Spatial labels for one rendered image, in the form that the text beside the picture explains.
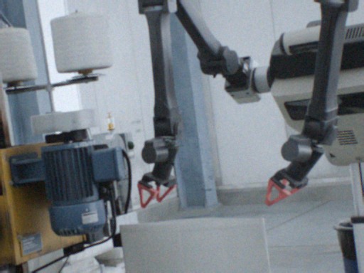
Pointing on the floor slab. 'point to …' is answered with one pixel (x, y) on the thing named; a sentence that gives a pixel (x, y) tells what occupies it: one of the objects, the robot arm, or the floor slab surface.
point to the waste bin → (347, 244)
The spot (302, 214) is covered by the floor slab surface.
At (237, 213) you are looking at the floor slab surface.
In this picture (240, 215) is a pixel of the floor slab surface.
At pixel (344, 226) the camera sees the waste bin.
